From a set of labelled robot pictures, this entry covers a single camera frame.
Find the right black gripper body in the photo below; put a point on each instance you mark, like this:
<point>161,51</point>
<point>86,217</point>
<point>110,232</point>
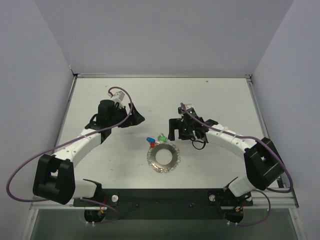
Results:
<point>178,129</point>

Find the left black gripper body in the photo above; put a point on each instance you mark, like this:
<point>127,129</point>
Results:
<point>128,115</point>

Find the green capped key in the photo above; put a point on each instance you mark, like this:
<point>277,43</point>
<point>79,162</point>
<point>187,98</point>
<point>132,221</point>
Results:
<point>162,138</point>

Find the blue capped key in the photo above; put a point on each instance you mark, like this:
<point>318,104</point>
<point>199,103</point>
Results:
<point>150,139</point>

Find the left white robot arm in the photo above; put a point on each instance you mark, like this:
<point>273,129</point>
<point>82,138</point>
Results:
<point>55,178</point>

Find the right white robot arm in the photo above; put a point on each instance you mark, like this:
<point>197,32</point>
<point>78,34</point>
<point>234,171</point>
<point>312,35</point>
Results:
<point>263,164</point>

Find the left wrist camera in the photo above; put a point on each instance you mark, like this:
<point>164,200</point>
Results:
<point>118,96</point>

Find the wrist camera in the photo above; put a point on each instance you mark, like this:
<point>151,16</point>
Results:
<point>186,106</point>
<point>118,96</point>

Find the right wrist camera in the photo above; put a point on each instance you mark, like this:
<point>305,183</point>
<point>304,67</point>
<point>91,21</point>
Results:
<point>186,106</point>

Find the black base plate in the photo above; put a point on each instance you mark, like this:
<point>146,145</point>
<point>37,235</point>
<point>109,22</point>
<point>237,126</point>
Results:
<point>166,204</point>

